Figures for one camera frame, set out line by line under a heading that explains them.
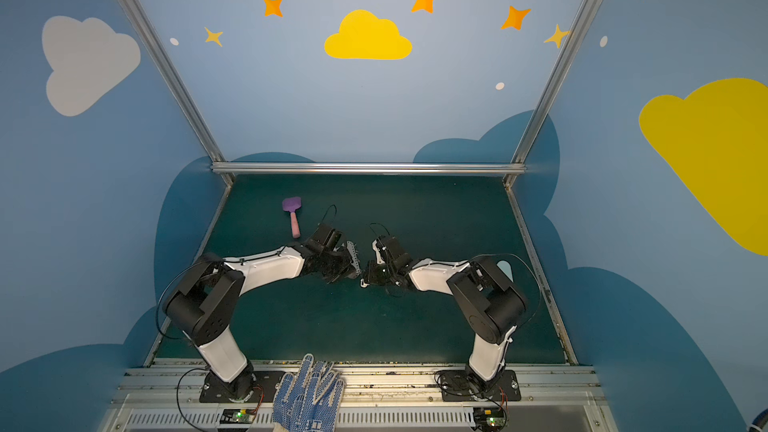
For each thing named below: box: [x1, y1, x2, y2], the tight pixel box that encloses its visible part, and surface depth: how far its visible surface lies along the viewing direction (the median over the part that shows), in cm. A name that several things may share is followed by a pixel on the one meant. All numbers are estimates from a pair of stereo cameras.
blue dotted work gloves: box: [273, 353, 346, 432], surface depth 73 cm
